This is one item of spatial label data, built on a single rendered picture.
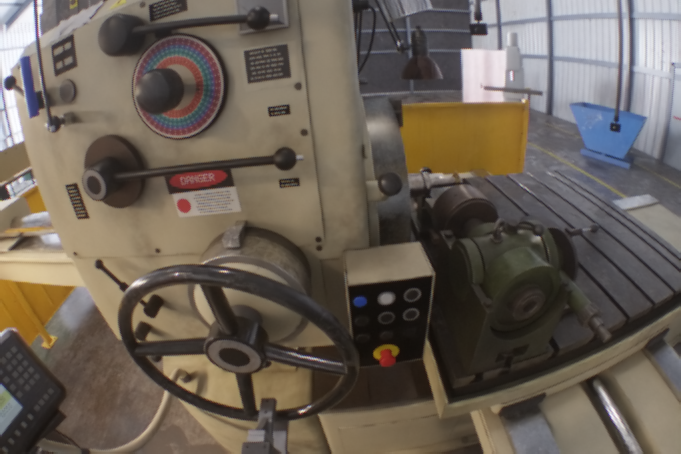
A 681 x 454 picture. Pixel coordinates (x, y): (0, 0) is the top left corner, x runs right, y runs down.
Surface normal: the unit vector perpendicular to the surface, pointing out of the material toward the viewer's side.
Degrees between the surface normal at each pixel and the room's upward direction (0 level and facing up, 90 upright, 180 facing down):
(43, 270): 90
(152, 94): 90
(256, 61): 90
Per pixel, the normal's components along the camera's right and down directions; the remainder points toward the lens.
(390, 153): -0.02, -0.25
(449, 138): 0.04, 0.42
